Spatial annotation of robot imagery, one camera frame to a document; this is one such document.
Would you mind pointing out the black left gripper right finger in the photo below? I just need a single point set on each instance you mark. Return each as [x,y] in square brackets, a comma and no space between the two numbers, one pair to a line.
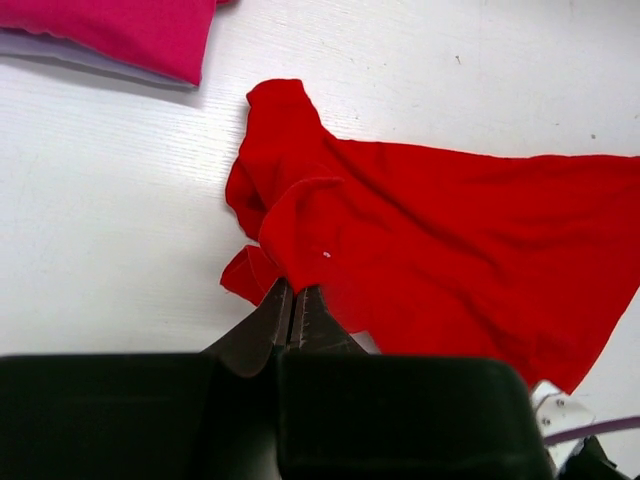
[312,329]

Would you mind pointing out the red t-shirt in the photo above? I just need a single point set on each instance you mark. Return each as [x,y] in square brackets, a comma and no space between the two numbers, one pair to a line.
[530,261]

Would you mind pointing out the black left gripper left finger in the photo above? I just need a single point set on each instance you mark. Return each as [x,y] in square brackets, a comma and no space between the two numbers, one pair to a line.
[246,349]

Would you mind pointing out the folded pink t-shirt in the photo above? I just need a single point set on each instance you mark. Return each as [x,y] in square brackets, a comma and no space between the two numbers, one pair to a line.
[165,37]

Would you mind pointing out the folded lavender t-shirt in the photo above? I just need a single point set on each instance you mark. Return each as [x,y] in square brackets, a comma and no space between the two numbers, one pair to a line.
[46,49]

